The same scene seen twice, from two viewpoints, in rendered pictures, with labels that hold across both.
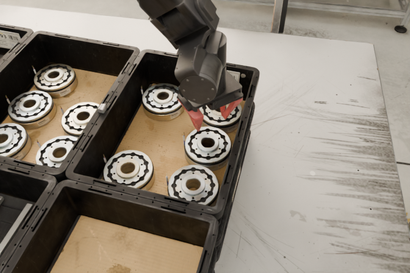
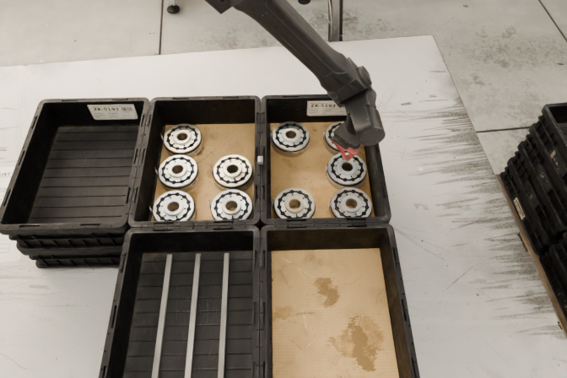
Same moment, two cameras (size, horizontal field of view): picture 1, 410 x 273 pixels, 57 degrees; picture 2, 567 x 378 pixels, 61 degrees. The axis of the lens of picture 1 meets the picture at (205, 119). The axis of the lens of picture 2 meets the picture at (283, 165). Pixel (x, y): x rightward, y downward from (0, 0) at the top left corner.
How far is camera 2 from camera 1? 0.53 m
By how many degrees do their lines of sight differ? 13
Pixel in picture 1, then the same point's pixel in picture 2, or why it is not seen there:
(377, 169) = (469, 153)
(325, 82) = (404, 83)
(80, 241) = (282, 270)
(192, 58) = (366, 116)
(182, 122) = (313, 153)
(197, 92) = (370, 138)
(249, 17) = not seen: hidden behind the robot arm
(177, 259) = (360, 261)
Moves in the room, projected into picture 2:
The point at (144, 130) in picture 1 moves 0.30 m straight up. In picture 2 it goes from (284, 168) to (284, 89)
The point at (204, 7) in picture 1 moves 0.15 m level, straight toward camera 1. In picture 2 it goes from (366, 77) to (398, 133)
